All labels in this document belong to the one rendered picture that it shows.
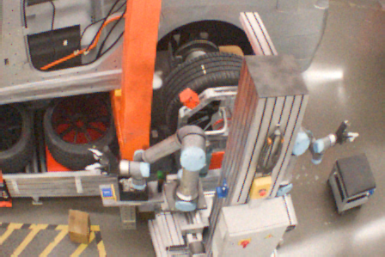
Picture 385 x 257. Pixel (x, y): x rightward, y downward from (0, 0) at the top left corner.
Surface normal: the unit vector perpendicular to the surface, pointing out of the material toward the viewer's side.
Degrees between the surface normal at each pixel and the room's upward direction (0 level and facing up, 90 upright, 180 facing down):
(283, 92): 0
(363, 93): 0
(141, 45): 90
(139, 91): 90
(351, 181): 0
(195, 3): 90
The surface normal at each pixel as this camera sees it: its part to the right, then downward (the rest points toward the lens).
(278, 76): 0.09, -0.66
